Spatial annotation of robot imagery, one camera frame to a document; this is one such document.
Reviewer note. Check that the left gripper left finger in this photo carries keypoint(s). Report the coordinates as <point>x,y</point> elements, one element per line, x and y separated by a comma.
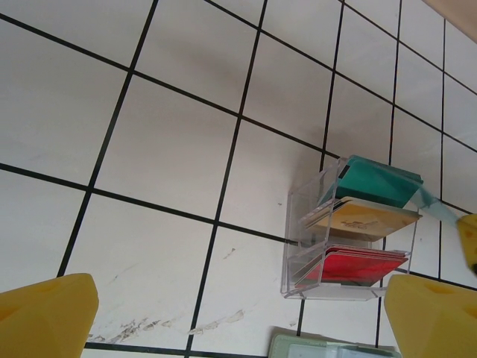
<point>41,320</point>

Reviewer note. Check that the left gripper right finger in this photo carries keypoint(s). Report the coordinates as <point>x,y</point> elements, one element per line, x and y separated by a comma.
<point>432,320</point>

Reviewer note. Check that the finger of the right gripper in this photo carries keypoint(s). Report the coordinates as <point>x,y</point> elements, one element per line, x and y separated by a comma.
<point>470,238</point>

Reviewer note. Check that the single teal card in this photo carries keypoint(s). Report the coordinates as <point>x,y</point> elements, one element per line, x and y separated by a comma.
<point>436,207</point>

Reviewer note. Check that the green card holder wallet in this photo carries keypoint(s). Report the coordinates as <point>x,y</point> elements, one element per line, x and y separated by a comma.
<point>283,347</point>

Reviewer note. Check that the red card stack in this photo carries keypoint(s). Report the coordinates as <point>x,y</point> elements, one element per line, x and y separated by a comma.
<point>354,266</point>

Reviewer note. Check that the gold card stack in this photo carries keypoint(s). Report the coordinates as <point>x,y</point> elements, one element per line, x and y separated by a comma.
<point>372,222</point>

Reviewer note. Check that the teal card stack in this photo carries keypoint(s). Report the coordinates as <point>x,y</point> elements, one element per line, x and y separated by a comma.
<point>372,182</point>

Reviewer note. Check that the clear acrylic card stand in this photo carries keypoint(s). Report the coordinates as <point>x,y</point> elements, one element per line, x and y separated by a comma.
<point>290,223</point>

